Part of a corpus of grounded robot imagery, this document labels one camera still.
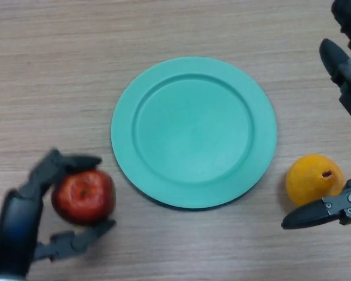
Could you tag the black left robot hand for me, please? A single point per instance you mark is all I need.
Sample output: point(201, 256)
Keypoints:
point(14, 228)

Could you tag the red apple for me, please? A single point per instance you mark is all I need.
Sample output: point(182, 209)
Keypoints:
point(82, 202)

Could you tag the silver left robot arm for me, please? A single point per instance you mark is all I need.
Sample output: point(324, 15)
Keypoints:
point(0, 278)

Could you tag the green round plate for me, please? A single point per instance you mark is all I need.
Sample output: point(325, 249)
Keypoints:
point(193, 131)

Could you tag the yellow orange pear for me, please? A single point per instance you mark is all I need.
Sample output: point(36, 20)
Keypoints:
point(305, 181)

